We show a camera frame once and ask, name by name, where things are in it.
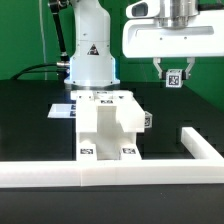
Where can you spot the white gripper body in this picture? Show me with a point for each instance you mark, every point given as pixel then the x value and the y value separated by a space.
pixel 173 28

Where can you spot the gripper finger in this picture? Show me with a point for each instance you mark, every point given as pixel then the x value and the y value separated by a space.
pixel 186 73
pixel 161 73

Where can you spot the white tagged cube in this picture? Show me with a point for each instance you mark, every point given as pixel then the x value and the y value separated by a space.
pixel 174 78
pixel 148 119

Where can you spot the white chair seat part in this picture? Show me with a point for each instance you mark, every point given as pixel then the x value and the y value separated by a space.
pixel 108 141

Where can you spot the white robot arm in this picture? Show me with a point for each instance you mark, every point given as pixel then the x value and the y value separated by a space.
pixel 92 64

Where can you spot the white flat tagged plate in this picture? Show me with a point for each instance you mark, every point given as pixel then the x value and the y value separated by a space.
pixel 62 111

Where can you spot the white boundary fence frame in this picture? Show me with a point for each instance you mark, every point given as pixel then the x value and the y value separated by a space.
pixel 206 166

